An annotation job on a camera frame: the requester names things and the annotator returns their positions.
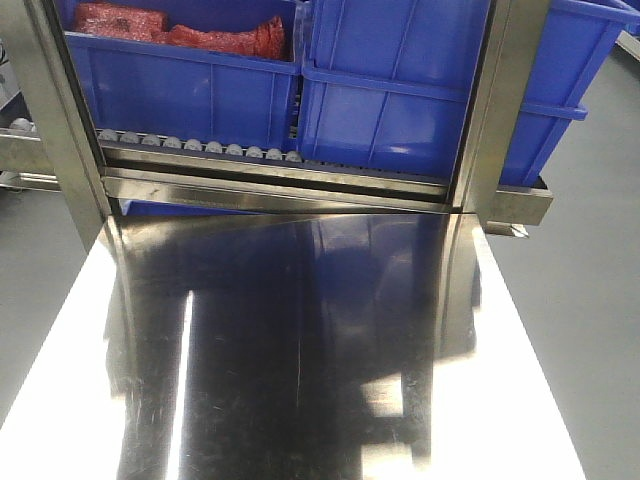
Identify right blue plastic bin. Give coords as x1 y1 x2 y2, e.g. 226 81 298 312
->
298 1 639 187

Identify blue plastic bin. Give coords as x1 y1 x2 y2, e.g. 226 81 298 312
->
55 1 309 150
298 1 639 187

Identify red plastic bag right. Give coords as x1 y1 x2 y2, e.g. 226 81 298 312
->
152 16 288 61

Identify red plastic bag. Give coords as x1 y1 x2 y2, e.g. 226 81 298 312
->
152 16 288 61
73 2 169 42

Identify left blue plastic bin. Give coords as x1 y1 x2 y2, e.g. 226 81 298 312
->
55 1 309 150

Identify red plastic bag left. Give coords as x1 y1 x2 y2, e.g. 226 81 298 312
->
73 2 169 42

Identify steel roller rack frame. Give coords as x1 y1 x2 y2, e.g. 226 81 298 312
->
1 1 552 245

